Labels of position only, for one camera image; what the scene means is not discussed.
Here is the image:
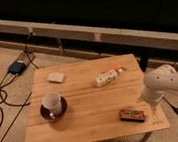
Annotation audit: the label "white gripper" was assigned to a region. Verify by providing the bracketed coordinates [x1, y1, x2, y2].
[141, 89, 163, 116]

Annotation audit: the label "black orange eraser box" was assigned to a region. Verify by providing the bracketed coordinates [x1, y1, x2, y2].
[118, 109, 145, 123]

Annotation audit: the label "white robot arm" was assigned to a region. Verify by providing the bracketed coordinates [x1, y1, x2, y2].
[141, 64, 178, 113]

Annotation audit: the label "white orange tube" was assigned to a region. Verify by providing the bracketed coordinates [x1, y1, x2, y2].
[95, 67, 125, 87]

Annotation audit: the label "wooden folding table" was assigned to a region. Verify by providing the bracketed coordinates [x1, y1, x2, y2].
[24, 54, 170, 142]

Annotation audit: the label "dark brown saucer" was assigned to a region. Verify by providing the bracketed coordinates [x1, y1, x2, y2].
[40, 97, 68, 120]

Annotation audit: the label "white mug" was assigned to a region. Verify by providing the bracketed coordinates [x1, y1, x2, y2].
[41, 90, 65, 119]

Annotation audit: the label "blue power adapter box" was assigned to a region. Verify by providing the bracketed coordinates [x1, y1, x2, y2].
[7, 61, 26, 75]

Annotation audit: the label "black floor cables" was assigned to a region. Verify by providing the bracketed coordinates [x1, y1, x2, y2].
[0, 33, 51, 142]

